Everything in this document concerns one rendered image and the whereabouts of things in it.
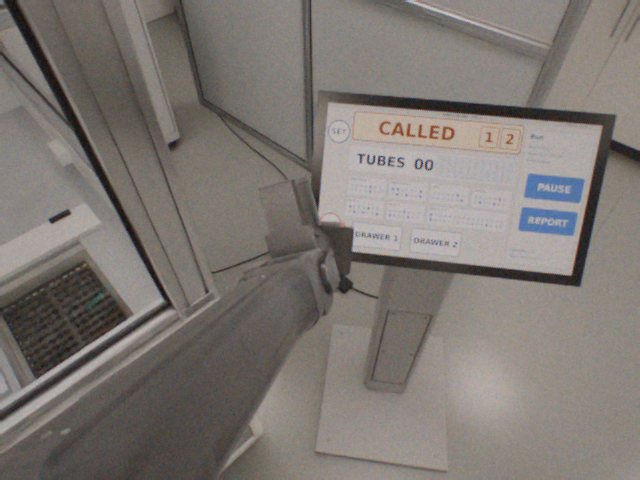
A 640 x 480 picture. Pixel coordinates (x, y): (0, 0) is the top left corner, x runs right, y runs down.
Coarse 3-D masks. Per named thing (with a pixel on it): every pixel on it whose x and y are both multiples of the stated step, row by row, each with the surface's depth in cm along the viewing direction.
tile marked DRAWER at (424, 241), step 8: (416, 232) 79; (424, 232) 79; (432, 232) 79; (440, 232) 79; (448, 232) 79; (456, 232) 79; (416, 240) 80; (424, 240) 80; (432, 240) 79; (440, 240) 79; (448, 240) 79; (456, 240) 79; (416, 248) 80; (424, 248) 80; (432, 248) 80; (440, 248) 80; (448, 248) 79; (456, 248) 79; (456, 256) 79
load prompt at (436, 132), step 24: (360, 120) 77; (384, 120) 76; (408, 120) 76; (432, 120) 76; (456, 120) 75; (408, 144) 77; (432, 144) 76; (456, 144) 76; (480, 144) 75; (504, 144) 75
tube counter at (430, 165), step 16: (416, 160) 77; (432, 160) 77; (448, 160) 77; (464, 160) 76; (480, 160) 76; (496, 160) 76; (432, 176) 77; (448, 176) 77; (464, 176) 77; (480, 176) 76; (496, 176) 76; (512, 176) 76
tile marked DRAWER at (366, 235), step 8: (360, 224) 80; (368, 224) 80; (376, 224) 80; (384, 224) 80; (360, 232) 81; (368, 232) 80; (376, 232) 80; (384, 232) 80; (392, 232) 80; (400, 232) 80; (360, 240) 81; (368, 240) 81; (376, 240) 81; (384, 240) 80; (392, 240) 80; (400, 240) 80; (376, 248) 81; (384, 248) 81; (392, 248) 80; (400, 248) 80
